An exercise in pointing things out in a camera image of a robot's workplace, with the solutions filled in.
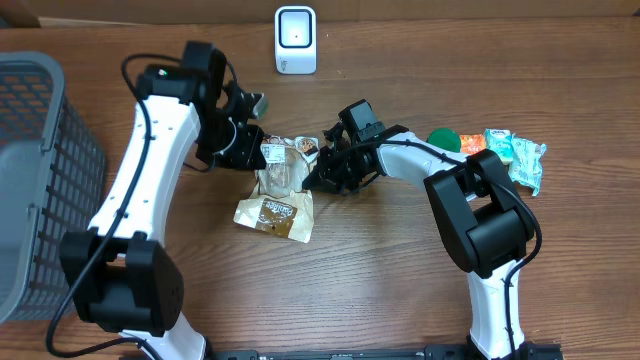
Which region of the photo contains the clear brown snack bag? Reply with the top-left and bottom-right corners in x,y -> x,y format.
234,135 -> 319,243

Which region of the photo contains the green lid jar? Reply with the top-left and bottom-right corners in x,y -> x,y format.
427,128 -> 461,153

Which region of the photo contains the orange tissue pack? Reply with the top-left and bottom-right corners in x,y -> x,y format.
459,134 -> 487,155

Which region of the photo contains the teal tissue pack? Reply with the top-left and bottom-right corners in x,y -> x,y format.
484,129 -> 514,165

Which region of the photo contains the light teal wipes packet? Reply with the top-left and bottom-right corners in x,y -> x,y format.
508,136 -> 547,197

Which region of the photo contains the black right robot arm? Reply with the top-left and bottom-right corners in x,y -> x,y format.
302,100 -> 541,359

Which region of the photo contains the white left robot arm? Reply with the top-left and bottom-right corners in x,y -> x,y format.
59,41 -> 266,359

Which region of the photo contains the grey plastic basket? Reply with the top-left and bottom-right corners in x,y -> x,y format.
1,51 -> 107,322

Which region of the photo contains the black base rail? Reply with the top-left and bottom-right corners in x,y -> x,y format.
199,342 -> 565,360

